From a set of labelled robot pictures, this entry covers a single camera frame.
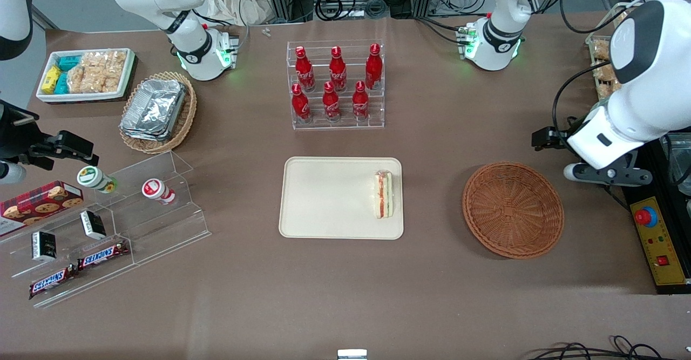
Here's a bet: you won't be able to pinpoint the red cola bottle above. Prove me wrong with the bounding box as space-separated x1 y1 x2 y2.
329 46 348 92
322 81 342 123
352 80 370 121
295 46 316 92
291 83 312 124
365 43 383 90

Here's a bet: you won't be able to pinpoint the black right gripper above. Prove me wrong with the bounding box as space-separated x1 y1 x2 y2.
0 100 100 170

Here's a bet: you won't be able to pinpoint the clear acrylic stepped display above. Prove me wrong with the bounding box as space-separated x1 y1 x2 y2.
0 151 212 309

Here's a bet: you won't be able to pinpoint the snickers chocolate bar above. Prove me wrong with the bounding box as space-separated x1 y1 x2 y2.
77 240 130 270
29 266 79 300

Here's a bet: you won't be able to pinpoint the white rectangular snack tray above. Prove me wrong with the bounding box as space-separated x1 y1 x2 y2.
36 48 136 103

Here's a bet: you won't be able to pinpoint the red cap yogurt bottle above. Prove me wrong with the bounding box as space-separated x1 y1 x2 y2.
142 179 177 206

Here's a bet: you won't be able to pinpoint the beige cloth bag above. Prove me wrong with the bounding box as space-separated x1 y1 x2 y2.
202 0 274 26

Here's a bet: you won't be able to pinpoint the yellow snack box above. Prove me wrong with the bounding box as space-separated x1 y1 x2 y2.
42 66 62 95

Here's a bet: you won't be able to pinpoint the white wire shelf rack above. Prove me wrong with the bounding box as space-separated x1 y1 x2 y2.
586 3 648 103

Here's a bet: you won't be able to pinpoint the black metal appliance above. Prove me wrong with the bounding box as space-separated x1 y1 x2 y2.
637 133 691 200

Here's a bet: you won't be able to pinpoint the oval tan wicker basket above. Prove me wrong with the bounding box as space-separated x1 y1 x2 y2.
119 71 198 154

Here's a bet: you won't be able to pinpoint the rice cracker clear bag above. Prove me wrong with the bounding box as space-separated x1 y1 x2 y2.
82 51 128 92
67 64 101 94

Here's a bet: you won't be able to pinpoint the clear acrylic bottle rack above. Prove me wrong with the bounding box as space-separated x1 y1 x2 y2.
286 39 385 131

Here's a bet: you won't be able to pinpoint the small black white box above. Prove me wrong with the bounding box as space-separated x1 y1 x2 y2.
80 210 107 240
31 231 58 262

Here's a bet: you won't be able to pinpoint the beige plastic tray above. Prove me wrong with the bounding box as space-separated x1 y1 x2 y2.
279 157 404 240

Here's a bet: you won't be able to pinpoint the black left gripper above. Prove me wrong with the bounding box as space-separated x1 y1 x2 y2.
532 126 575 152

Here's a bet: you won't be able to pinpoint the yellow emergency stop control box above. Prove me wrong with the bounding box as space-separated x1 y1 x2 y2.
631 196 691 295

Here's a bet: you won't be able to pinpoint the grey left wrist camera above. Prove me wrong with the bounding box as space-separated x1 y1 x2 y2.
564 152 652 187

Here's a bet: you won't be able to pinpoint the round brown wicker basket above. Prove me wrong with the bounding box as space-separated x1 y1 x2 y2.
462 161 565 260

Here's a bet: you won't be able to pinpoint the coiled black cable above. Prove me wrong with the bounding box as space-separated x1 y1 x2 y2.
315 0 358 22

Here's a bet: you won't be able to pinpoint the red plaid cookie box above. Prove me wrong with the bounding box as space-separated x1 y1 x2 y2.
0 181 84 236

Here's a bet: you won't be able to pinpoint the stacked aluminium foil containers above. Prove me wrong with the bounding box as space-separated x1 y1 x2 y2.
120 78 187 142

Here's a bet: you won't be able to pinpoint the triangular sandwich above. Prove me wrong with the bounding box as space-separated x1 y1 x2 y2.
374 170 395 220

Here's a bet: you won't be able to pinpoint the black floor cables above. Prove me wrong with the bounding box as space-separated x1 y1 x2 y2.
532 336 691 360

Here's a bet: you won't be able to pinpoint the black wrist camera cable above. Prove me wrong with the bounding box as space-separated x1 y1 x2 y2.
551 59 624 134

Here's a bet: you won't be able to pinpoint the green cap yogurt bottle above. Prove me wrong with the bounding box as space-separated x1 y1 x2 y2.
77 166 118 194

